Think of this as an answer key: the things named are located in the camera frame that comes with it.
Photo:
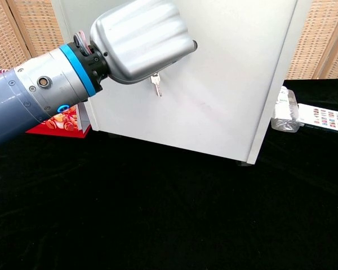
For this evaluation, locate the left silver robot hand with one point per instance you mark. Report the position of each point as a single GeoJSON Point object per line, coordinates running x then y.
{"type": "Point", "coordinates": [141, 42]}

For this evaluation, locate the silver key bunch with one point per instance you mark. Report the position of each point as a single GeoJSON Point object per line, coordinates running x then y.
{"type": "Point", "coordinates": [157, 84]}

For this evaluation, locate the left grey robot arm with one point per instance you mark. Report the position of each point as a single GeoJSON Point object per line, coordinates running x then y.
{"type": "Point", "coordinates": [36, 95]}

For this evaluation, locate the white metal cabinet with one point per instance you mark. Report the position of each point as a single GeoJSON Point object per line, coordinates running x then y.
{"type": "Point", "coordinates": [214, 98]}

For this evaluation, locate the red 2026 desk calendar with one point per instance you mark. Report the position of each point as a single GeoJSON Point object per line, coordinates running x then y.
{"type": "Point", "coordinates": [67, 123]}

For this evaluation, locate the woven bamboo folding screen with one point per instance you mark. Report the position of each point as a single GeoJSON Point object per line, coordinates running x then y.
{"type": "Point", "coordinates": [31, 28]}

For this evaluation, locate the clear plastic wrapped package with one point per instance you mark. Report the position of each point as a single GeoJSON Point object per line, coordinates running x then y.
{"type": "Point", "coordinates": [285, 114]}

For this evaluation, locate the black velvet table cloth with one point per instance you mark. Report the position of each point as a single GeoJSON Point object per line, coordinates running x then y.
{"type": "Point", "coordinates": [169, 213]}

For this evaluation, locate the white printed card sheet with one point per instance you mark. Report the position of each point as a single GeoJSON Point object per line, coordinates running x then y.
{"type": "Point", "coordinates": [326, 116]}

